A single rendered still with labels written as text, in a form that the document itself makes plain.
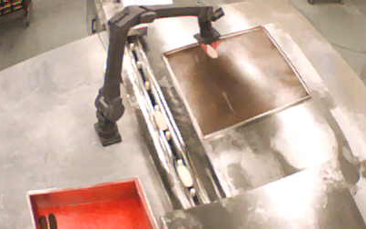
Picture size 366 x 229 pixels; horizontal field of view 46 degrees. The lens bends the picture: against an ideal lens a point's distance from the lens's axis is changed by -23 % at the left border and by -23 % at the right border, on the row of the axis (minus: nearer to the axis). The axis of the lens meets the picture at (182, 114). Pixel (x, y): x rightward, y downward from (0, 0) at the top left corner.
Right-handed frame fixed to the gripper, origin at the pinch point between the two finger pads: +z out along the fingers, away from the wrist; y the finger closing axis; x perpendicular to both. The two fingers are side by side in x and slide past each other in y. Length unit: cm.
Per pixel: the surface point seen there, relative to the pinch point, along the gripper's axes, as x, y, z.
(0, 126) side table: -8, 104, -7
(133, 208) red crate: 55, 58, 2
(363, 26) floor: -97, -225, 132
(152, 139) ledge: 30.3, 39.4, 0.7
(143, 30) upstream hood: -30.4, 18.5, -0.5
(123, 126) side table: 16.3, 46.3, 3.4
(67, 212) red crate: 49, 84, -3
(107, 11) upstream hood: -55, 29, -5
